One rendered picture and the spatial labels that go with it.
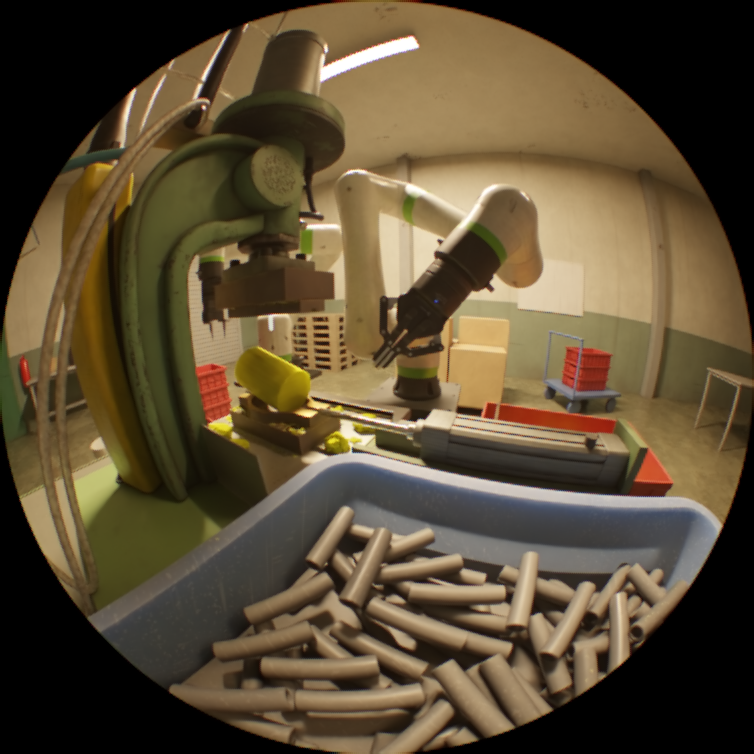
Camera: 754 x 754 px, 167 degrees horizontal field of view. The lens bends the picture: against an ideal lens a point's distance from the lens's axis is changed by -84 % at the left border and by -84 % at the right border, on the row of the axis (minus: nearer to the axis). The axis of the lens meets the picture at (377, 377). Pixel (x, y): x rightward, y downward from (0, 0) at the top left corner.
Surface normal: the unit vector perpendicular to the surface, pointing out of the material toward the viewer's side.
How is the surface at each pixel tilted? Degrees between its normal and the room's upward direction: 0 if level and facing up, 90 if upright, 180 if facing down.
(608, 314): 90
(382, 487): 81
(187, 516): 0
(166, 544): 0
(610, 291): 90
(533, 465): 90
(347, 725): 0
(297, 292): 90
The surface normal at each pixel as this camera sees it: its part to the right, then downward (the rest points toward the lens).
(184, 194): 0.89, 0.11
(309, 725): -0.01, -0.96
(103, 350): 1.00, 0.01
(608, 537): -0.45, 0.11
